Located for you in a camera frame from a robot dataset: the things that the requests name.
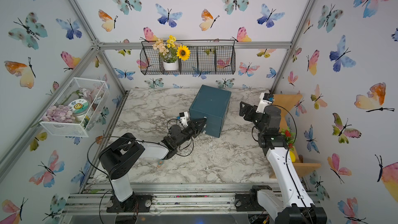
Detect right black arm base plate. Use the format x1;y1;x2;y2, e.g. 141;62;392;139
234;194;264;212

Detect dark teal drawer cabinet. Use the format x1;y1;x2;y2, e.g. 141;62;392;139
189;85;232;138

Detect red flower green plant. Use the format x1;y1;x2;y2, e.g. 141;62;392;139
280;128;296;149

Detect white mesh wall basket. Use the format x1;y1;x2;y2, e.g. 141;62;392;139
38;77;109;138

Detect pink artificial flower bunch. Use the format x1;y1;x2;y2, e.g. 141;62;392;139
41;105;76;123

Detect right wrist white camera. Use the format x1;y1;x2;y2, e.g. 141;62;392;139
256;92;274;113

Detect white pot yellow flowers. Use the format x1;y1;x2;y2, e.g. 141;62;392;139
152;35;191;72

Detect wrist white camera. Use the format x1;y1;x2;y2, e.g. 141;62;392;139
177;112;190;128
256;92;274;113

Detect black wire wall basket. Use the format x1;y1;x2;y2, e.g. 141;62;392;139
137;39;236;76

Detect teal handled brush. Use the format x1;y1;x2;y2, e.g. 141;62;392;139
157;160;164;168

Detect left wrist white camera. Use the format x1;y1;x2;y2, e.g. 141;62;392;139
177;112;190;128

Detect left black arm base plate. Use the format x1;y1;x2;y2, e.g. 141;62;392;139
106;193;153;213

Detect yellow toy on shelf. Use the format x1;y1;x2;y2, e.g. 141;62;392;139
289;150;296;162

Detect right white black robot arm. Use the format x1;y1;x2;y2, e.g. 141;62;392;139
239;102;328;224

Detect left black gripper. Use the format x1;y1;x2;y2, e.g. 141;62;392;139
174;119;205;150

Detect round green label tin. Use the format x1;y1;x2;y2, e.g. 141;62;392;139
68;99;90;115

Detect wooden wall shelf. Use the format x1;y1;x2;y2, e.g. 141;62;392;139
273;94;321;177

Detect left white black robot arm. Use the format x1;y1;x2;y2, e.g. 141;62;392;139
99;118;207;203

